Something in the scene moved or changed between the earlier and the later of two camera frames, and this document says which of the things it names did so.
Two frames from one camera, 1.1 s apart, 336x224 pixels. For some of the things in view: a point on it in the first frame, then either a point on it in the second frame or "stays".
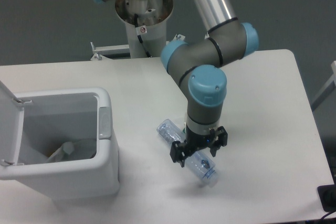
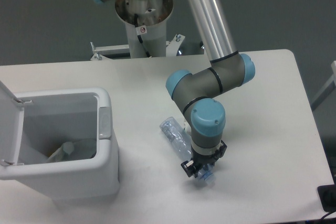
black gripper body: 194,142 -> 199,160
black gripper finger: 179,151 -> 189,168
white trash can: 70,151 stays
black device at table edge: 327,195 stays
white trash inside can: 61,155 stays
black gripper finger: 219,138 -> 222,149
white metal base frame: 100,51 stays
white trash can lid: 11,121 stays
